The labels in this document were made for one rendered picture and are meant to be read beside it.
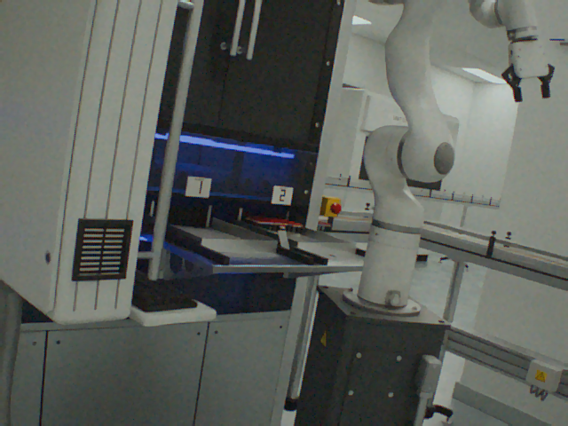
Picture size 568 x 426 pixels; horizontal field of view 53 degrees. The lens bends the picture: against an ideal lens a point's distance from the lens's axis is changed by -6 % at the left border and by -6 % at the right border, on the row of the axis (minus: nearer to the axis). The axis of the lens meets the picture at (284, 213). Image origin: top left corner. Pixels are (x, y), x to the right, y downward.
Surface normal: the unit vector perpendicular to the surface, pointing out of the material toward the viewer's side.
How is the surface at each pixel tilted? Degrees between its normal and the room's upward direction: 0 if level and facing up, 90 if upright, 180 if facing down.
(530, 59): 87
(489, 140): 90
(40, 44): 90
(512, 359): 90
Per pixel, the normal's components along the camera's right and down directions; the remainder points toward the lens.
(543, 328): -0.75, -0.06
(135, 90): 0.72, 0.20
